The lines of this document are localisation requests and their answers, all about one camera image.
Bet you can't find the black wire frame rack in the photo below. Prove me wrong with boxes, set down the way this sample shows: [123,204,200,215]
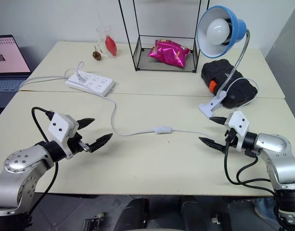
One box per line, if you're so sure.
[118,0,210,73]

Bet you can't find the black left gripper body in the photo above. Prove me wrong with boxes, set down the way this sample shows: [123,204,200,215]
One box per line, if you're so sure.
[66,131,91,155]

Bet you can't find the dark rounded shape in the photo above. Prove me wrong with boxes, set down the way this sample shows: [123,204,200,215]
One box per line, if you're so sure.
[180,195,233,231]
[118,197,150,231]

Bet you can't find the open laptop computer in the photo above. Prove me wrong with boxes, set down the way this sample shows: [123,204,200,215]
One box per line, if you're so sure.
[0,34,33,109]

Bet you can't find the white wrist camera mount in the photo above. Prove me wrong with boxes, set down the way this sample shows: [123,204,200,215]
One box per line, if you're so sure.
[48,113,79,160]
[224,111,250,153]

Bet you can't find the small brown dried cone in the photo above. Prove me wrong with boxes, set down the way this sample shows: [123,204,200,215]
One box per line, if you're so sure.
[92,45,103,61]

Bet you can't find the black tool case orange latch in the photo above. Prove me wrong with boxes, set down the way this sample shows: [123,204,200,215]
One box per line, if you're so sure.
[201,58,258,109]

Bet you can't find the white lamp power cord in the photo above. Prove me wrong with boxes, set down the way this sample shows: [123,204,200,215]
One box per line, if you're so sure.
[64,61,259,138]

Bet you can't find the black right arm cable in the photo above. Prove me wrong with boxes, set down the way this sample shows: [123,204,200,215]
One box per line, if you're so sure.
[223,141,277,194]

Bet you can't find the white inline cord switch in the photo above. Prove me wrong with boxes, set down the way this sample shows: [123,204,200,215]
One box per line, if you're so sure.
[155,126,173,135]

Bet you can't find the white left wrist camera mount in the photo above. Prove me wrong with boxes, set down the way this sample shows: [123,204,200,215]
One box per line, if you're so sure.
[48,113,79,160]

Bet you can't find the pink foil snack bag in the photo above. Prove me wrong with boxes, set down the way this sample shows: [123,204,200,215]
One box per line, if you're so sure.
[147,38,192,69]

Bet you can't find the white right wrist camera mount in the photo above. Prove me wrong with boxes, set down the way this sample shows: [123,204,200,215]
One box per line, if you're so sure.
[224,111,250,153]

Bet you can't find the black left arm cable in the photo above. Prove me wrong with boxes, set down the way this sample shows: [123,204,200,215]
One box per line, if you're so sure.
[31,106,60,216]

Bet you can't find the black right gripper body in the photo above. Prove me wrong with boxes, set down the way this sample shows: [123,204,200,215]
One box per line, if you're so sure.
[223,128,239,150]

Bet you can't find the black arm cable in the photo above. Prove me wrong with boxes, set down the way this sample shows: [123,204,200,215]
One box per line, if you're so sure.
[223,141,277,194]
[31,106,60,216]

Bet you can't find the grey metal bracket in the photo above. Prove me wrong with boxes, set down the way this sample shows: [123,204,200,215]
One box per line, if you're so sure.
[82,212,107,231]

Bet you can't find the red pouch-shaped object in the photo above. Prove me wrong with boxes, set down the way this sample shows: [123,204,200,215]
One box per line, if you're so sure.
[104,35,118,57]

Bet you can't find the blue fabric object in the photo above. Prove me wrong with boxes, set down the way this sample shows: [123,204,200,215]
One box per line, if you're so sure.
[254,197,278,221]

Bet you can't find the white power strip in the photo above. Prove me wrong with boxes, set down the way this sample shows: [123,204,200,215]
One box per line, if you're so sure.
[65,70,116,98]

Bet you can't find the clear drinking glass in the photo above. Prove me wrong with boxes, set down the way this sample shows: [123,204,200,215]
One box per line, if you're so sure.
[96,26,115,58]

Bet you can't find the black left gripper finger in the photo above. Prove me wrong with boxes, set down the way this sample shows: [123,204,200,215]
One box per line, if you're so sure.
[76,117,96,129]
[89,133,114,153]

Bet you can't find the white round light bulb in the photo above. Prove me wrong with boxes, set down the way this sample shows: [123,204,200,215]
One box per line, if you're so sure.
[206,18,232,46]

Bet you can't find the white power strip cord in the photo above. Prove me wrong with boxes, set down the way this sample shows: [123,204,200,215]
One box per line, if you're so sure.
[18,75,68,91]

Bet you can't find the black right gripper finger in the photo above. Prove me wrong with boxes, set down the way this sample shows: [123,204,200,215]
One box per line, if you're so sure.
[198,137,227,153]
[209,116,229,126]

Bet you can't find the blue gooseneck clamp desk lamp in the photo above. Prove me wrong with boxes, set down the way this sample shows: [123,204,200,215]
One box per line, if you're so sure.
[197,5,251,118]

